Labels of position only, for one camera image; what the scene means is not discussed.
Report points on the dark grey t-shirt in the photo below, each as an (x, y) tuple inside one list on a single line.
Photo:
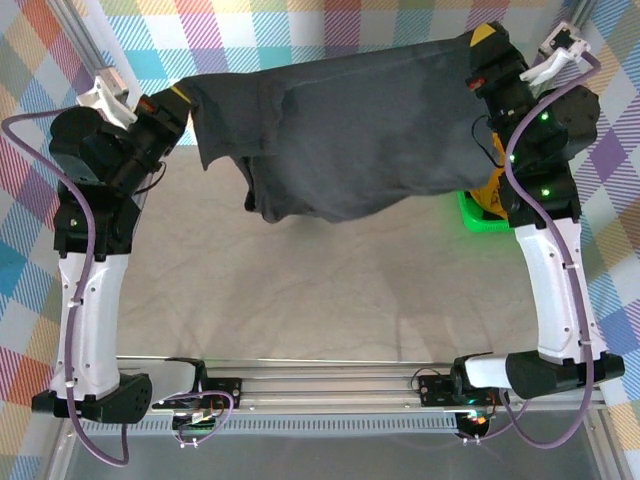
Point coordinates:
[(350, 140)]

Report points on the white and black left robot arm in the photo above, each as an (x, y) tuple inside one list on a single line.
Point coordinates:
[(95, 310)]

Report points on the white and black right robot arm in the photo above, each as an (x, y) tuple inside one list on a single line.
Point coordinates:
[(550, 280)]

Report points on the yellow t-shirt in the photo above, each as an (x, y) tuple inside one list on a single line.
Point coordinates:
[(492, 200)]

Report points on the green plastic basket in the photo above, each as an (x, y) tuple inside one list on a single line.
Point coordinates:
[(472, 222)]

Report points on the beige table mat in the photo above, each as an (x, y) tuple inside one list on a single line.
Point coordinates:
[(300, 290)]

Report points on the small circuit board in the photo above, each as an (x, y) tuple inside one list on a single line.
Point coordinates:
[(475, 419), (197, 422)]

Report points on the grey metal panel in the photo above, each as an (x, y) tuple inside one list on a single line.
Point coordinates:
[(325, 460)]

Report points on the aluminium frame post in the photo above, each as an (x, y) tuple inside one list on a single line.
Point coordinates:
[(85, 45), (585, 12)]

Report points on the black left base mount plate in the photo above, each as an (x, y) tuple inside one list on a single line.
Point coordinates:
[(225, 390)]

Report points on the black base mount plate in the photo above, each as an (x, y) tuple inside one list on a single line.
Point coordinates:
[(435, 390), (225, 390)]

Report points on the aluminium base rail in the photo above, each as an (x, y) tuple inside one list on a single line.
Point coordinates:
[(325, 390)]

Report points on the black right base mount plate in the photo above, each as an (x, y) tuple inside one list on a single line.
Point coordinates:
[(435, 390)]

